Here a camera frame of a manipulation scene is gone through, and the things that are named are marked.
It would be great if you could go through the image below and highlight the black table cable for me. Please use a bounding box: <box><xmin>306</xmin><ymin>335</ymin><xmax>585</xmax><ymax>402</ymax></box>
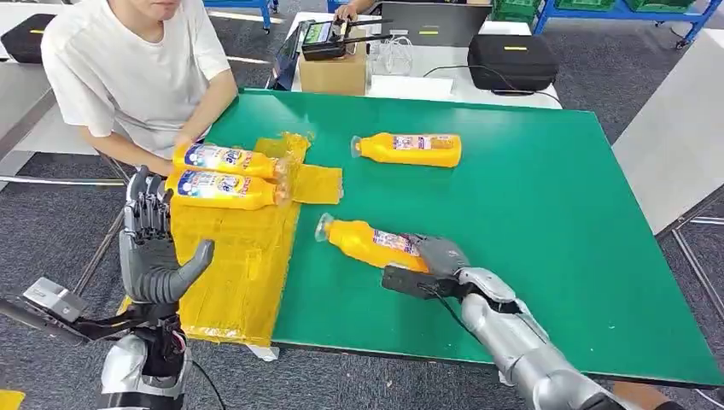
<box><xmin>423</xmin><ymin>63</ymin><xmax>563</xmax><ymax>108</ymax></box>

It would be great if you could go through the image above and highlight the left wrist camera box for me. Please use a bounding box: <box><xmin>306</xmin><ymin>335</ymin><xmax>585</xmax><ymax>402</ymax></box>
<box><xmin>21</xmin><ymin>277</ymin><xmax>89</xmax><ymax>325</ymax></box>

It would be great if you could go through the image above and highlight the blue storage rack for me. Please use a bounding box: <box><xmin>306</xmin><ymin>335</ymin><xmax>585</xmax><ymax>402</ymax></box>
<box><xmin>531</xmin><ymin>0</ymin><xmax>724</xmax><ymax>50</ymax></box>

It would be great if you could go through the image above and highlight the dark grey laptop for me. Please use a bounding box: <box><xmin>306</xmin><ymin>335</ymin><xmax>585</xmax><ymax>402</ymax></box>
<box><xmin>380</xmin><ymin>1</ymin><xmax>493</xmax><ymax>48</ymax></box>

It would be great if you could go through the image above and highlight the person at green table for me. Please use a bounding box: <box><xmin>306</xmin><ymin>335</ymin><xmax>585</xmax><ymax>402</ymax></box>
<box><xmin>40</xmin><ymin>0</ymin><xmax>239</xmax><ymax>178</ymax></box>

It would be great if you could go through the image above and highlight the cardboard box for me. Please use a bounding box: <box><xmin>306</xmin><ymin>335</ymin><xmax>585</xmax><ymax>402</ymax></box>
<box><xmin>298</xmin><ymin>42</ymin><xmax>369</xmax><ymax>97</ymax></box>

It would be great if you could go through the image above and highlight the white paper sheet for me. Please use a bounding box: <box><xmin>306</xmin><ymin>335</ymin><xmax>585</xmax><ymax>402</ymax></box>
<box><xmin>367</xmin><ymin>74</ymin><xmax>455</xmax><ymax>102</ymax></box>

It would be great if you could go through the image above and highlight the black tablet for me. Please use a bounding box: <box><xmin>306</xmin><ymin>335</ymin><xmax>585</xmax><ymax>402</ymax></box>
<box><xmin>266</xmin><ymin>20</ymin><xmax>316</xmax><ymax>91</ymax></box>

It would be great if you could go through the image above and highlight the white side table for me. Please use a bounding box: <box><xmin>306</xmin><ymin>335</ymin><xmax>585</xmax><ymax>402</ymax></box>
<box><xmin>612</xmin><ymin>28</ymin><xmax>724</xmax><ymax>236</ymax></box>

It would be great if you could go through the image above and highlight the blue table leg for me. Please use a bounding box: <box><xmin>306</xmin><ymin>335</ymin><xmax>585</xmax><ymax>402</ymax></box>
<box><xmin>203</xmin><ymin>0</ymin><xmax>279</xmax><ymax>31</ymax></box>

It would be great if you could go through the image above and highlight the white cable bundle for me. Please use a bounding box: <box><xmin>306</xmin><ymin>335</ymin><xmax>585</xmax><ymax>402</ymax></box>
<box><xmin>371</xmin><ymin>34</ymin><xmax>414</xmax><ymax>76</ymax></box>

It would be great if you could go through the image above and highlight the orange drink bottle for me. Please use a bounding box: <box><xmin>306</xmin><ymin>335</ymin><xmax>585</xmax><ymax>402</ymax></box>
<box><xmin>172</xmin><ymin>141</ymin><xmax>289</xmax><ymax>181</ymax></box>
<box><xmin>165</xmin><ymin>168</ymin><xmax>287</xmax><ymax>212</ymax></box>
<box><xmin>314</xmin><ymin>213</ymin><xmax>431</xmax><ymax>274</ymax></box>
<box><xmin>349</xmin><ymin>132</ymin><xmax>464</xmax><ymax>169</ymax></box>

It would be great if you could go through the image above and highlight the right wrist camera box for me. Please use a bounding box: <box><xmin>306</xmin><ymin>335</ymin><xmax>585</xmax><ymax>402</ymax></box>
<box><xmin>382</xmin><ymin>264</ymin><xmax>453</xmax><ymax>301</ymax></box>

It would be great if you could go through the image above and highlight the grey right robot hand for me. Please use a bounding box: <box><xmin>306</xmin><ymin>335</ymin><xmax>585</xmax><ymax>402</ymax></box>
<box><xmin>406</xmin><ymin>232</ymin><xmax>470</xmax><ymax>278</ymax></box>

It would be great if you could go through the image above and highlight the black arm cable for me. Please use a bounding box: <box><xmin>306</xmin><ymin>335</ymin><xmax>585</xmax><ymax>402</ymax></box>
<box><xmin>190</xmin><ymin>359</ymin><xmax>227</xmax><ymax>410</ymax></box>

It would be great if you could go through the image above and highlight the green crate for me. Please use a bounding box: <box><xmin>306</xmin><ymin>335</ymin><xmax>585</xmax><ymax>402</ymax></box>
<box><xmin>557</xmin><ymin>0</ymin><xmax>617</xmax><ymax>11</ymax></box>
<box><xmin>492</xmin><ymin>0</ymin><xmax>539</xmax><ymax>21</ymax></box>
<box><xmin>624</xmin><ymin>0</ymin><xmax>694</xmax><ymax>14</ymax></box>

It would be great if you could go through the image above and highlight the person at laptop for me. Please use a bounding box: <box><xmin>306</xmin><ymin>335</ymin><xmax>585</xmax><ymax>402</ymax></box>
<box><xmin>333</xmin><ymin>0</ymin><xmax>377</xmax><ymax>22</ymax></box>

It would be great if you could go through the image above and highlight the green table mat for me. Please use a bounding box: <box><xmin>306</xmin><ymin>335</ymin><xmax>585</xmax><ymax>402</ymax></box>
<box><xmin>203</xmin><ymin>87</ymin><xmax>724</xmax><ymax>389</ymax></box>

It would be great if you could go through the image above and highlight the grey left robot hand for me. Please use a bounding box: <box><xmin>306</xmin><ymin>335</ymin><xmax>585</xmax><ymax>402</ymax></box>
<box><xmin>119</xmin><ymin>165</ymin><xmax>216</xmax><ymax>307</ymax></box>

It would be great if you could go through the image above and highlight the yellow plastic sheet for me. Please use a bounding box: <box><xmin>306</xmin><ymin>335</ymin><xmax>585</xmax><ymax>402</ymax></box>
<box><xmin>115</xmin><ymin>131</ymin><xmax>344</xmax><ymax>348</ymax></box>

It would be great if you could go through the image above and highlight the black remote controller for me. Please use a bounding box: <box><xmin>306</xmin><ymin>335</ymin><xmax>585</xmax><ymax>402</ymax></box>
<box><xmin>301</xmin><ymin>16</ymin><xmax>394</xmax><ymax>62</ymax></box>

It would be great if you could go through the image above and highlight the black carry case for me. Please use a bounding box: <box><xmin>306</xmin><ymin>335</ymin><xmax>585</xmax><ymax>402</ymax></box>
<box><xmin>0</xmin><ymin>13</ymin><xmax>56</xmax><ymax>64</ymax></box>
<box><xmin>467</xmin><ymin>33</ymin><xmax>560</xmax><ymax>93</ymax></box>

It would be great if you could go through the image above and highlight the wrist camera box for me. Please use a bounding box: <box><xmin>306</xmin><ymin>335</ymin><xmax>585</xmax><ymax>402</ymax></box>
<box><xmin>382</xmin><ymin>264</ymin><xmax>453</xmax><ymax>301</ymax></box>
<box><xmin>21</xmin><ymin>277</ymin><xmax>89</xmax><ymax>325</ymax></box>

